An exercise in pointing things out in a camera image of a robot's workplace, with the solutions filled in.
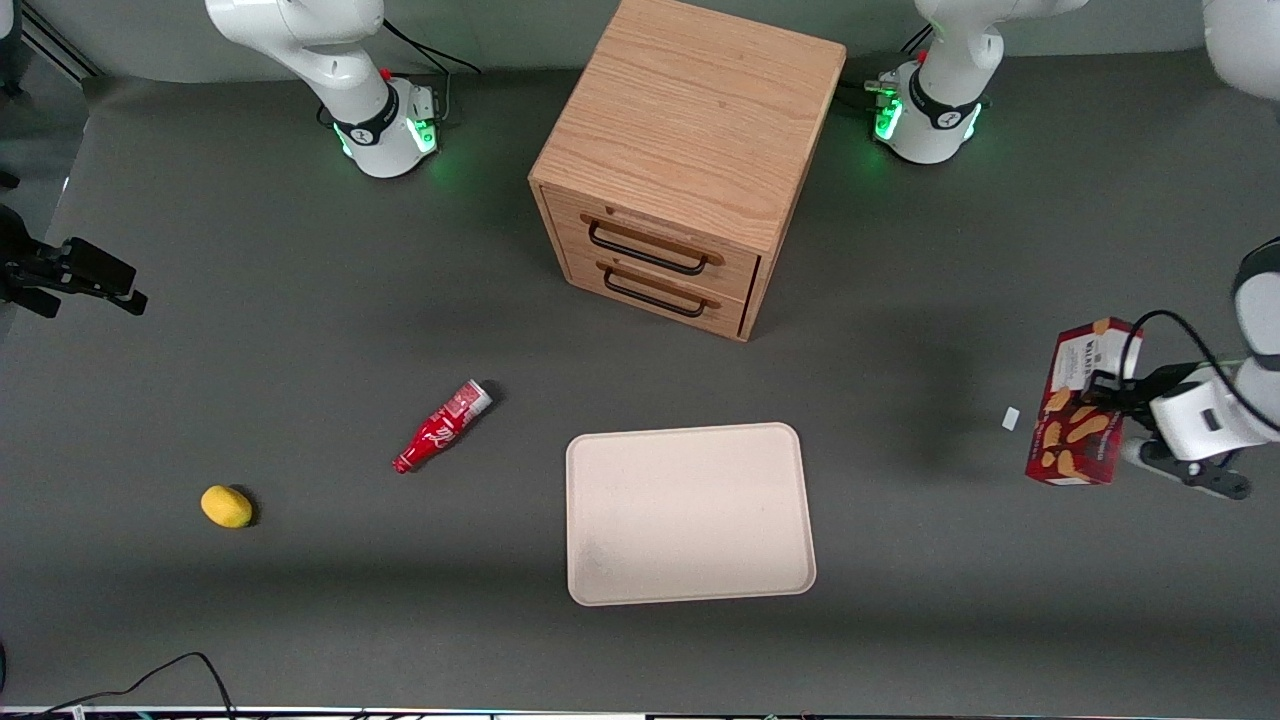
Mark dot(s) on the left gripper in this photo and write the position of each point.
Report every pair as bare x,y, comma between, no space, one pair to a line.
1137,393

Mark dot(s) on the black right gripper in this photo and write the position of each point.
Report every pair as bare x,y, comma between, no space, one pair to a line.
25,267

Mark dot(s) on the red cookie box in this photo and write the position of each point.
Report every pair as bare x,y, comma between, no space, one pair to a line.
1075,430

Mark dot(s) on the beige rectangular tray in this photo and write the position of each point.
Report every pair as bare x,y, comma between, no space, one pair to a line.
690,515

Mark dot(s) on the small white paper scrap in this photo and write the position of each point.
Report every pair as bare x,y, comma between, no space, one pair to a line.
1010,418

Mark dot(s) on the yellow lemon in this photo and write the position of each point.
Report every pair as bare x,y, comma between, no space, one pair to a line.
226,506

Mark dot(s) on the red cola bottle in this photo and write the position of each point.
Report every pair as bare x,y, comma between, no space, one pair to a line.
440,428

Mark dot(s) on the wooden drawer front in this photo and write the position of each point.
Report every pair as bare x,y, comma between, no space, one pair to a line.
735,268
730,312

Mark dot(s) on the wooden drawer cabinet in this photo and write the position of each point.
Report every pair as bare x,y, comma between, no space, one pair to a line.
690,110

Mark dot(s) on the black metal stand rail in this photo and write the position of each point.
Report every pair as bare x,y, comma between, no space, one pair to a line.
62,48

